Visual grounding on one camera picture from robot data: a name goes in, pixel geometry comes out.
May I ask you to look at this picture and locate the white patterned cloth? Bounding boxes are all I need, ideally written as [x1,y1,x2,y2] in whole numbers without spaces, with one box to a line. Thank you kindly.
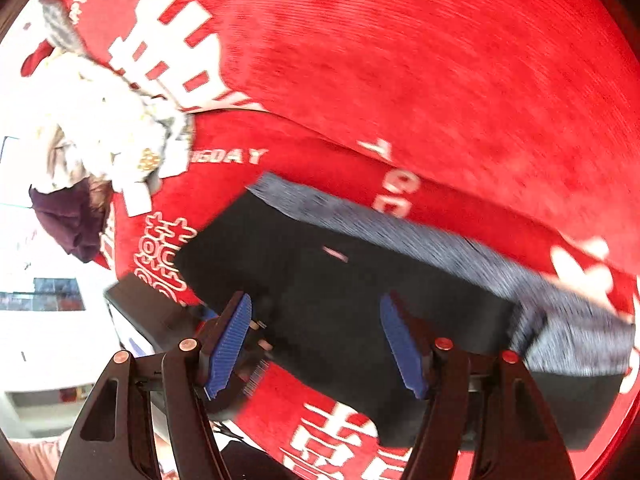
[20,51,197,217]

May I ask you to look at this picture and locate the grey cloth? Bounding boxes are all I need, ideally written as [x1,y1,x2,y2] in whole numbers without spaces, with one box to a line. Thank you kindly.
[37,0,89,54]

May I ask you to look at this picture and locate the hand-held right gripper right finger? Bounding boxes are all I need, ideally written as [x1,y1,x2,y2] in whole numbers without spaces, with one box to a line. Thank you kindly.
[378,291,577,480]

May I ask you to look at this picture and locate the red printed blanket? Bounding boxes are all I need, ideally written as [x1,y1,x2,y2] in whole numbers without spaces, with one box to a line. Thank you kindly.
[95,109,640,480]

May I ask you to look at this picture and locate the black pants with patterned stripe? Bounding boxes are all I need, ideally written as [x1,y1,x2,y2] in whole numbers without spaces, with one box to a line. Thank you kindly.
[172,172,637,453]

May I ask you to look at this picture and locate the person's left forearm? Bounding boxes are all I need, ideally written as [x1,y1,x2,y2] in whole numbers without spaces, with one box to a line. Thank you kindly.
[7,429,72,480]

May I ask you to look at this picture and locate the red printed folded quilt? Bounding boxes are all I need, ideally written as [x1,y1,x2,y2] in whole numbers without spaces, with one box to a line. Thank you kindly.
[54,0,640,283]

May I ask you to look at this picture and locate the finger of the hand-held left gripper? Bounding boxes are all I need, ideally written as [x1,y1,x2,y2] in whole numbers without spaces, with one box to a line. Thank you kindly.
[238,309,276,402]

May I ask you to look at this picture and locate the dark purple cloth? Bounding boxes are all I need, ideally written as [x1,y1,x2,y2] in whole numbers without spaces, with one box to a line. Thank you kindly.
[28,180,114,264]

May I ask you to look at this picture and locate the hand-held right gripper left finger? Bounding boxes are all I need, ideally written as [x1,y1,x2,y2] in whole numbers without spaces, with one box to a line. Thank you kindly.
[54,291,254,480]

